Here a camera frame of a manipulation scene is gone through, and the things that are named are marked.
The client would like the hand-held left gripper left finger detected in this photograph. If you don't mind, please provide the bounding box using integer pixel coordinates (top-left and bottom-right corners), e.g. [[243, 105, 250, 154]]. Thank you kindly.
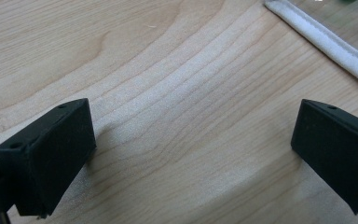
[[0, 98, 98, 218]]

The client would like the transparent bag with white trim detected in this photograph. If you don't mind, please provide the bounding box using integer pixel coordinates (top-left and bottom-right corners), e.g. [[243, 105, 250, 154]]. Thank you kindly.
[[263, 0, 358, 91]]

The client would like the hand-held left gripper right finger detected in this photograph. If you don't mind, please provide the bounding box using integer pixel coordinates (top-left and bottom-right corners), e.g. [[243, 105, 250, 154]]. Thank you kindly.
[[290, 98, 358, 217]]

